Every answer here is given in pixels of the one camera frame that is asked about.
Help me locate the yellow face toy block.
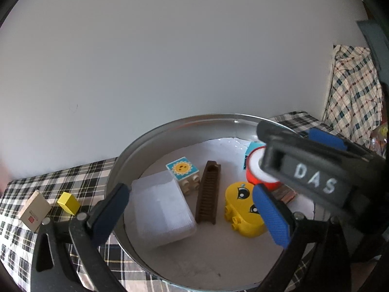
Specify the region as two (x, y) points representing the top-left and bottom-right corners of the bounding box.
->
(224, 182), (268, 238)

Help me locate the blue round tin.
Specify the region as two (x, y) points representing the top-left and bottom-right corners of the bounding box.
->
(106, 114), (335, 291)

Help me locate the red tape roll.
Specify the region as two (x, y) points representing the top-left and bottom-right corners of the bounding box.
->
(246, 146), (282, 190)

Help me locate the sun print toy block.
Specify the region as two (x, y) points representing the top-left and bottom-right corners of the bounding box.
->
(166, 157), (200, 195)

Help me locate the yellow cube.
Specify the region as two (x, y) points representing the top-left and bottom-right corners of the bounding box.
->
(57, 192), (80, 215)

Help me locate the hanging plaid cloth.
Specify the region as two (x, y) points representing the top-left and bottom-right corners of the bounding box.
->
(324, 45), (384, 146)

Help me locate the brown striped block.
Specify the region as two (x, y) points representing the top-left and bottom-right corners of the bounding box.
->
(272, 185), (297, 204)

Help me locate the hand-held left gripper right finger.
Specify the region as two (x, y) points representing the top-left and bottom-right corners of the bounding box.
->
(252, 184), (354, 292)

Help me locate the teal toy block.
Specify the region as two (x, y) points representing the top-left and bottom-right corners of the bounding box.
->
(242, 141), (265, 171)

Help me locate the clear plastic box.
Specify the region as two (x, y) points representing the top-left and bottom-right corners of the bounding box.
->
(131, 170), (197, 248)

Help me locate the brown toy ladder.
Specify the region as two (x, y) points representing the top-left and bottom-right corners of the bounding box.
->
(196, 160), (222, 225)

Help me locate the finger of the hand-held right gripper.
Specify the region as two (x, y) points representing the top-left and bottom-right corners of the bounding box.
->
(308, 128), (378, 162)
(257, 121), (371, 208)

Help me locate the clear plastic bag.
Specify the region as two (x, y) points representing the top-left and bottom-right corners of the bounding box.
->
(371, 124), (389, 153)

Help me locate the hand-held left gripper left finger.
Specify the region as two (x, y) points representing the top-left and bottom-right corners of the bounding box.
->
(30, 182), (131, 292)

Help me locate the beige wooden block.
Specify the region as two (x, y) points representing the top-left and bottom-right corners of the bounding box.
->
(20, 190), (52, 232)

